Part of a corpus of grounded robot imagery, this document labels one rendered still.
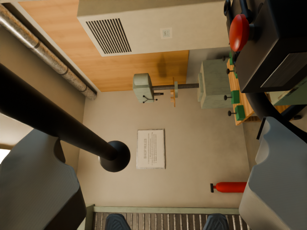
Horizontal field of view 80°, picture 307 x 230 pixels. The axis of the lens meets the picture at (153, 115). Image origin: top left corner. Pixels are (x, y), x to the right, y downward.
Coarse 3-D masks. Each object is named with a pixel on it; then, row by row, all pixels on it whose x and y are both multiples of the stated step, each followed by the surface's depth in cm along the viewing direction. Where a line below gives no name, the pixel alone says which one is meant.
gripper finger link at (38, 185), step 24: (24, 144) 9; (48, 144) 9; (0, 168) 7; (24, 168) 7; (48, 168) 7; (72, 168) 7; (0, 192) 6; (24, 192) 6; (48, 192) 6; (72, 192) 6; (0, 216) 6; (24, 216) 6; (48, 216) 6; (72, 216) 6
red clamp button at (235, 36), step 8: (240, 16) 15; (232, 24) 16; (240, 24) 15; (248, 24) 15; (232, 32) 16; (240, 32) 15; (248, 32) 15; (232, 40) 16; (240, 40) 15; (232, 48) 17; (240, 48) 16
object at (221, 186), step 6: (210, 186) 267; (216, 186) 262; (222, 186) 256; (228, 186) 255; (234, 186) 255; (240, 186) 254; (222, 192) 258; (228, 192) 257; (234, 192) 256; (240, 192) 255
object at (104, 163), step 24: (0, 72) 5; (0, 96) 6; (24, 96) 6; (24, 120) 7; (48, 120) 8; (72, 120) 10; (72, 144) 11; (96, 144) 13; (120, 144) 20; (120, 168) 20
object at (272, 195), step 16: (272, 128) 10; (272, 144) 9; (288, 144) 9; (304, 144) 9; (256, 160) 10; (272, 160) 8; (288, 160) 8; (304, 160) 8; (256, 176) 7; (272, 176) 7; (288, 176) 7; (304, 176) 7; (256, 192) 6; (272, 192) 6; (288, 192) 6; (304, 192) 6; (240, 208) 7; (256, 208) 6; (272, 208) 6; (288, 208) 6; (304, 208) 6; (256, 224) 7; (272, 224) 6; (288, 224) 5; (304, 224) 5
